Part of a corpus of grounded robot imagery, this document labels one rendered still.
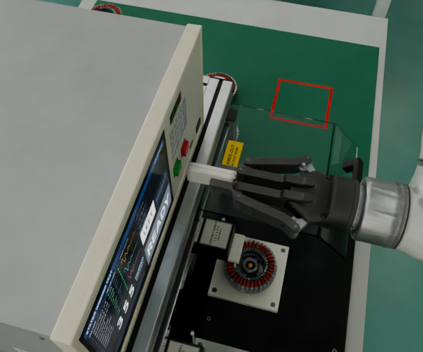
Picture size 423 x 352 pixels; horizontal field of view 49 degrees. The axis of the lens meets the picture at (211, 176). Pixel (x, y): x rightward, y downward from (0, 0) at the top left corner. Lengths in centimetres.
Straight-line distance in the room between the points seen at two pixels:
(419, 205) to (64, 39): 51
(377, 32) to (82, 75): 118
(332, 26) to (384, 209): 107
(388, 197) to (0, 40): 55
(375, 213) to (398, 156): 168
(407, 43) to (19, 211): 255
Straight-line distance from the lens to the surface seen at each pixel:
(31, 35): 70
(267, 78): 141
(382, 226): 63
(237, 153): 83
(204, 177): 66
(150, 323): 65
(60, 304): 46
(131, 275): 58
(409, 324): 194
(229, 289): 101
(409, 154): 233
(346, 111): 136
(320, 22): 163
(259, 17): 162
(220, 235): 91
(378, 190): 64
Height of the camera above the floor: 174
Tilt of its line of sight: 57 degrees down
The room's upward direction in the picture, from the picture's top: straight up
